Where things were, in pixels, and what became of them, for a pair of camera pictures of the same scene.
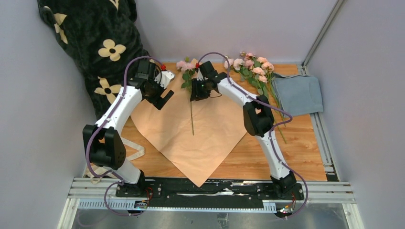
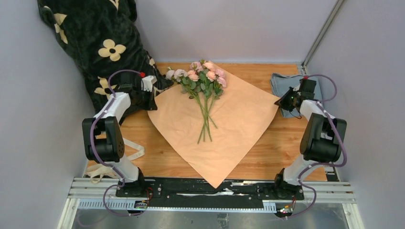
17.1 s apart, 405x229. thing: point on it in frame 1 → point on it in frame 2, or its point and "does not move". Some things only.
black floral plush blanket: (101, 35) does not move
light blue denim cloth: (298, 95) does not move
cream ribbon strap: (95, 174) does not move
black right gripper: (197, 94) → (282, 103)
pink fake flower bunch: (256, 73) → (204, 82)
